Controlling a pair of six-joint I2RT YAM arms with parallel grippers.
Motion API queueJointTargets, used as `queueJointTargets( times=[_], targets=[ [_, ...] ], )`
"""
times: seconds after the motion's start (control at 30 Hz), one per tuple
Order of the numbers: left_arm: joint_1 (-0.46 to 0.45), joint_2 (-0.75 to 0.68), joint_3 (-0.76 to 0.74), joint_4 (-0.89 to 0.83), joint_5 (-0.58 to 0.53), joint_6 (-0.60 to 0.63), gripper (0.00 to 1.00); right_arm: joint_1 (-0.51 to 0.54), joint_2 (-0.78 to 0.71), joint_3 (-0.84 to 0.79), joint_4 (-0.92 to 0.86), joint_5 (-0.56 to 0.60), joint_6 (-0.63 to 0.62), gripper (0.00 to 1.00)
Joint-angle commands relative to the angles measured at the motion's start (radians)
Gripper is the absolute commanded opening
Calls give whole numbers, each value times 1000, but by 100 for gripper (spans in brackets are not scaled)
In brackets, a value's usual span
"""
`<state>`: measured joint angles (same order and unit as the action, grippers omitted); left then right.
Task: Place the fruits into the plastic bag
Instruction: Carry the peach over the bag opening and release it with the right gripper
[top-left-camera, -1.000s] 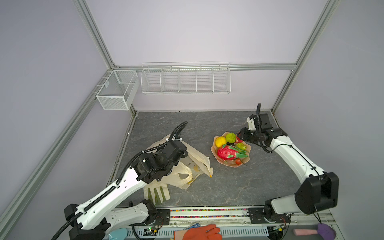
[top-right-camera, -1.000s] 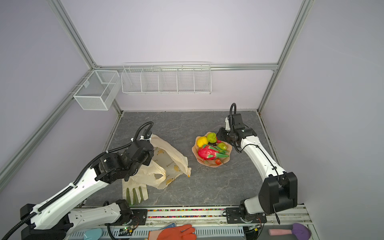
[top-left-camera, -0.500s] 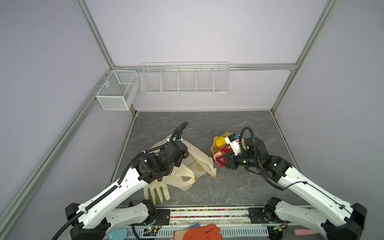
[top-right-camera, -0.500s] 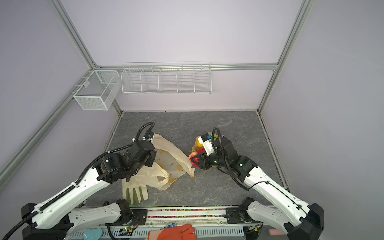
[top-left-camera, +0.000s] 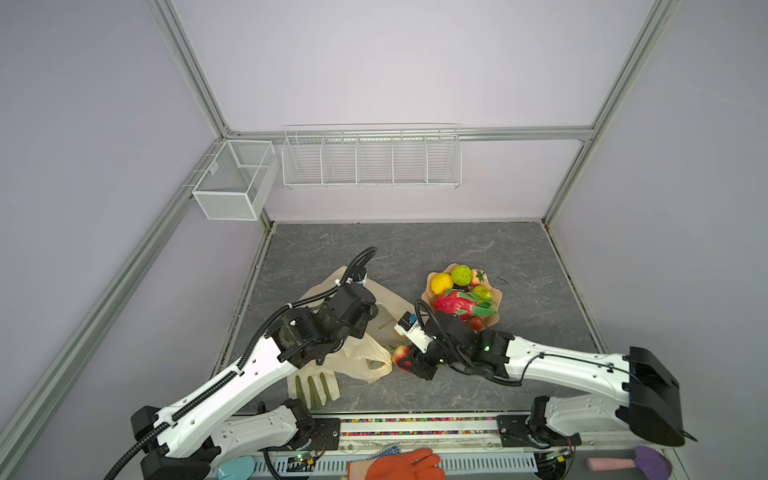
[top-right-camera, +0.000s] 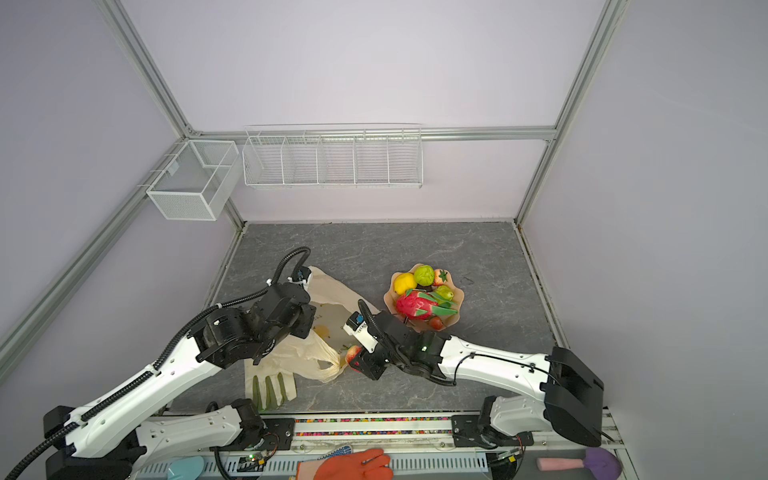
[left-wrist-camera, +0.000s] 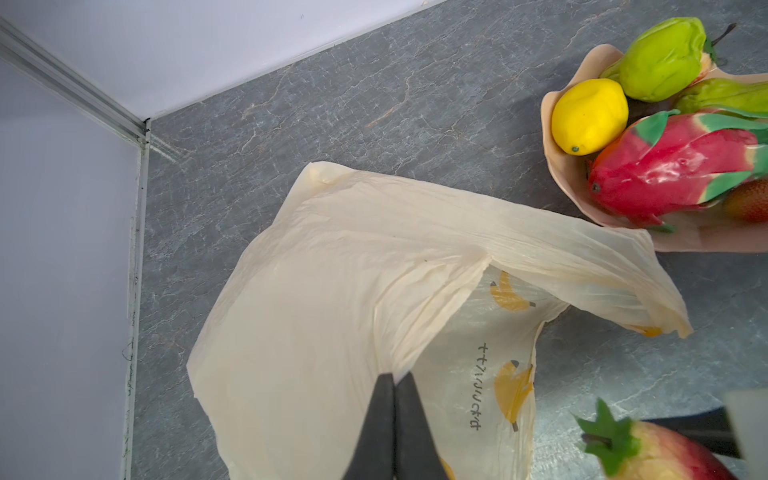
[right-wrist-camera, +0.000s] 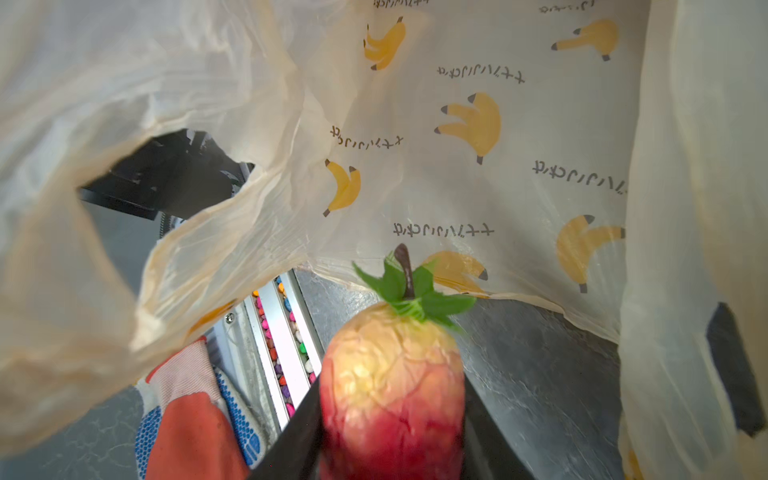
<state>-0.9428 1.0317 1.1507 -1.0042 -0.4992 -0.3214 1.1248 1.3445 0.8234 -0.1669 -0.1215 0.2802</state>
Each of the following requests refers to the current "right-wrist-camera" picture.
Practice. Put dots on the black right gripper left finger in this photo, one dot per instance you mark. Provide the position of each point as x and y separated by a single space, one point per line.
296 452

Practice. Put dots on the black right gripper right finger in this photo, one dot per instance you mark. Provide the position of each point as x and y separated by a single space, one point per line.
487 454

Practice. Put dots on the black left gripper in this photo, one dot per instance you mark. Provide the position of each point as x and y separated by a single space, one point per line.
179 174

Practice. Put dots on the red yellow fake apple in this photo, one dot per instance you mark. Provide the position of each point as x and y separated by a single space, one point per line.
392 385

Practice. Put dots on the translucent banana print plastic bag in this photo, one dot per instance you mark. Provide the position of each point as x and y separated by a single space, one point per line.
603 159

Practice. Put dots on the orange work glove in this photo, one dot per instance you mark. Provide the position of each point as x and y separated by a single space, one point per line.
195 425

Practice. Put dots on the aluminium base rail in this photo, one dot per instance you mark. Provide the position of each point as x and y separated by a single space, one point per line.
269 348

